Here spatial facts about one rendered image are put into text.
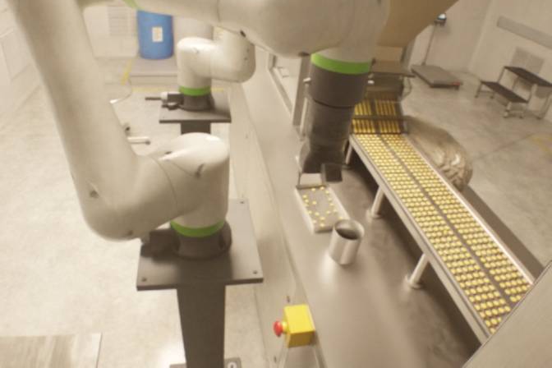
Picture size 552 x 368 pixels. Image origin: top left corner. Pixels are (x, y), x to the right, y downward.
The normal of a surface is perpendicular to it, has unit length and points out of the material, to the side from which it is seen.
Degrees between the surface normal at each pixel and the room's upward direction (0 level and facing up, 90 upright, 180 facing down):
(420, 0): 118
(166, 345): 0
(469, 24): 90
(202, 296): 90
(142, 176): 22
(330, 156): 87
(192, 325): 90
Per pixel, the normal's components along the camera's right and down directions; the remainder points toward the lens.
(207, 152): 0.28, -0.68
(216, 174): 0.72, 0.42
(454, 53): 0.19, 0.56
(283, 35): -0.24, 0.76
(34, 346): 0.11, -0.83
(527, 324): -0.98, 0.02
